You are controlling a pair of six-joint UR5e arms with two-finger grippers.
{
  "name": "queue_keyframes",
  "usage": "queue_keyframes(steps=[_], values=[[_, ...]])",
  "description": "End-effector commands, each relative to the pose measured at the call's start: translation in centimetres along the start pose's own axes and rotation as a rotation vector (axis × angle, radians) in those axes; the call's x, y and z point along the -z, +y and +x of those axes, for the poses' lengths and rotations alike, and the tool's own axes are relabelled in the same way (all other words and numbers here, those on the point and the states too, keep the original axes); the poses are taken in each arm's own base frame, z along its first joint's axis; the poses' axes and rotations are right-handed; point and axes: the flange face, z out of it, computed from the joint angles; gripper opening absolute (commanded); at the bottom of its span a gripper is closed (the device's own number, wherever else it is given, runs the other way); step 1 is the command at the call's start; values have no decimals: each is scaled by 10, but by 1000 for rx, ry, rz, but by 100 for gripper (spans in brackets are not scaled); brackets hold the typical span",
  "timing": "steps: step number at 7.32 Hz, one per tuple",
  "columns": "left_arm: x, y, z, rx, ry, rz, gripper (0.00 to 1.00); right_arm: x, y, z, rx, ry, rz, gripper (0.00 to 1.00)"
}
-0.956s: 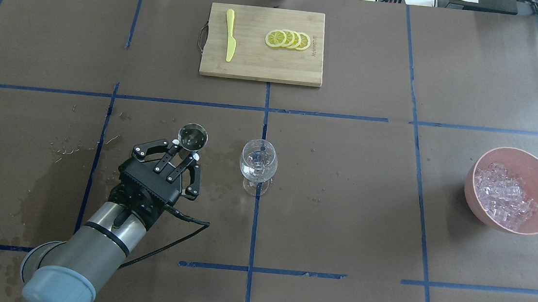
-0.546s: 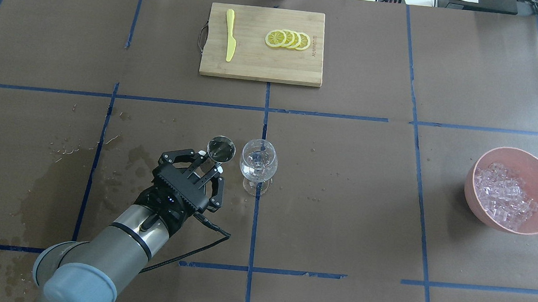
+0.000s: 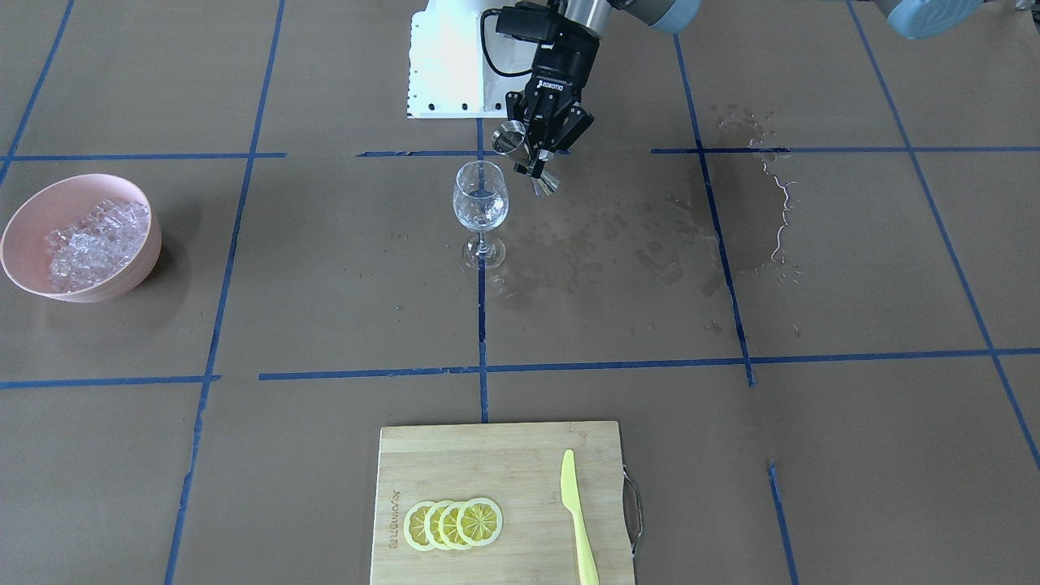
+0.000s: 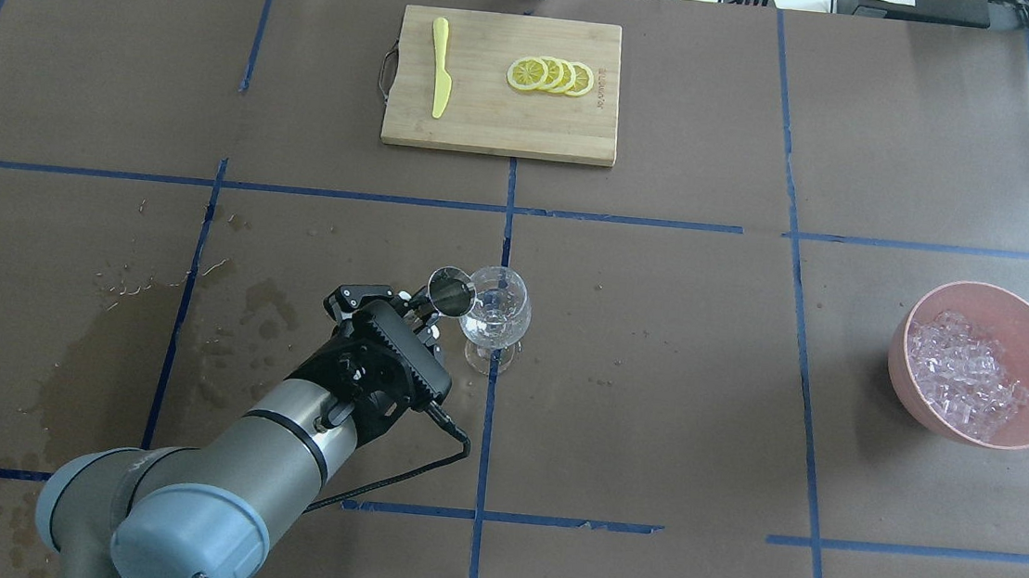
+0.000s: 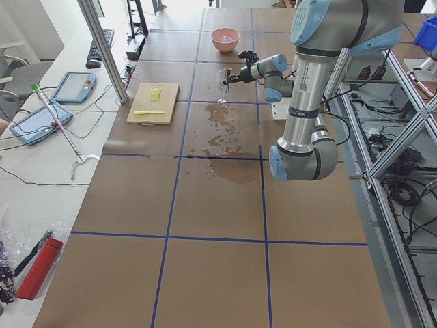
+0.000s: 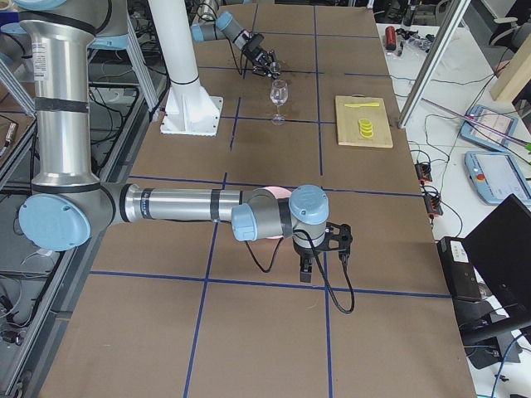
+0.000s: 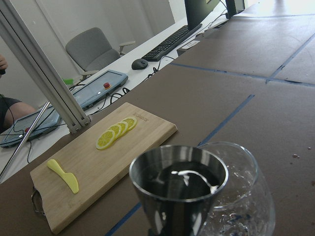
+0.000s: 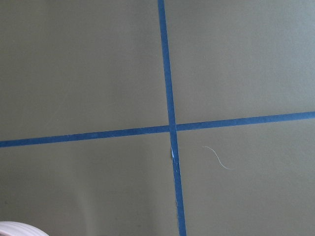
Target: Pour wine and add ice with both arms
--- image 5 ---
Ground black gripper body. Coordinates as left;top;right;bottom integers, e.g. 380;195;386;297
236;66;255;83

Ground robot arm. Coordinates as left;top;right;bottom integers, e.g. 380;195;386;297
222;0;404;180

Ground clear wine glass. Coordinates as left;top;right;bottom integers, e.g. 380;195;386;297
216;68;231;108

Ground clear ice cubes pile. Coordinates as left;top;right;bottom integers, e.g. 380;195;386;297
217;35;235;44

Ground pink bowl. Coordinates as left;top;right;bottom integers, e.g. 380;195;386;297
211;28;240;53

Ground wooden cutting board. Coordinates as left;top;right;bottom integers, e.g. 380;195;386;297
126;83;179;125

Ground yellow plastic knife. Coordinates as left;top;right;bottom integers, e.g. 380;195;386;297
133;110;166;116

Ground black keyboard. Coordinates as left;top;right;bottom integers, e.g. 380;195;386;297
86;28;115;59

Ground black computer mouse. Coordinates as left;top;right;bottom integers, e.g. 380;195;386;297
85;59;101;69

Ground far teach pendant tablet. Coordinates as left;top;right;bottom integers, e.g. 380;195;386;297
51;72;97;105

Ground teach pendant tablet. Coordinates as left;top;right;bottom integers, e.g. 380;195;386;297
51;72;97;105
9;101;73;145

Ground metal rod green tip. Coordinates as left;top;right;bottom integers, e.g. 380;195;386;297
31;83;100;181

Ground blue plastic bin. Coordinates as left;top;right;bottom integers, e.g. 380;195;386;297
414;16;437;51

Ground near teach pendant tablet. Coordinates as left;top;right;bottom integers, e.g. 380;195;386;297
9;101;73;145

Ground grey office chair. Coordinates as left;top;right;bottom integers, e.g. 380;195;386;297
1;42;53;121

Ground clear plastic bag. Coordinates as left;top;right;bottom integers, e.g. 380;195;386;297
1;220;72;305

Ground red cylinder bottle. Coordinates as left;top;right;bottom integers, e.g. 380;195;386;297
16;238;64;300

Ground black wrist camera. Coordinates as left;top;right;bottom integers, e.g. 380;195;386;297
238;50;259;66

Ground aluminium frame post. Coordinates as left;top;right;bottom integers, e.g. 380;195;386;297
77;0;129;104

